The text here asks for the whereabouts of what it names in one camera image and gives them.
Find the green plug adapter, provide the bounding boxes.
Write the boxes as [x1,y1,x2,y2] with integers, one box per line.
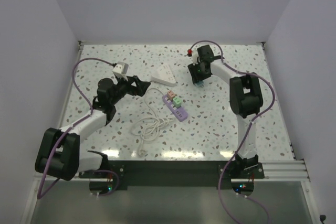
[172,97,182,108]

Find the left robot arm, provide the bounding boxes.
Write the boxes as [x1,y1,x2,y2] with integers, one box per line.
[35,76,151,181]

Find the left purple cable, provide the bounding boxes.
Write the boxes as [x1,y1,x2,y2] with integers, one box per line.
[36,58,120,200]

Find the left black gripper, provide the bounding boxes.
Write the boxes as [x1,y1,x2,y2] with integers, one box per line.
[110,74,150,105]

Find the white power cord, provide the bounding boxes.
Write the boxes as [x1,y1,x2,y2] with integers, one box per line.
[130,87,176,157]

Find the white triangular power strip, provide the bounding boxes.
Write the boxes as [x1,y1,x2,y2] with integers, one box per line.
[151,63,177,87]

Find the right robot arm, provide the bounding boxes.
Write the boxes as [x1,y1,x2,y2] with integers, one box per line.
[187,45,264,178]

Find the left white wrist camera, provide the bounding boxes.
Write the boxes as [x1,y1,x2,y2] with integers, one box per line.
[112,62,129,81]

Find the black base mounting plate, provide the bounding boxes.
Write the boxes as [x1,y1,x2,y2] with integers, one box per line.
[79,161,265,190]

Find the purple power strip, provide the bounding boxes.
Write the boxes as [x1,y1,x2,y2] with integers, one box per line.
[162,94,188,122]

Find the pink plug adapter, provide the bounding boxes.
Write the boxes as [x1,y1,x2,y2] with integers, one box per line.
[167,90,176,100]

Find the purple cable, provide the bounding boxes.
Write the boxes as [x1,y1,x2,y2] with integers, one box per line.
[190,40,277,224]
[36,58,120,200]

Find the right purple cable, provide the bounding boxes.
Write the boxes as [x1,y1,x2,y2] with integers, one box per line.
[190,40,277,224]

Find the teal plug adapter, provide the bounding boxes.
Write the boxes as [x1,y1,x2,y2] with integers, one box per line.
[195,81,204,88]

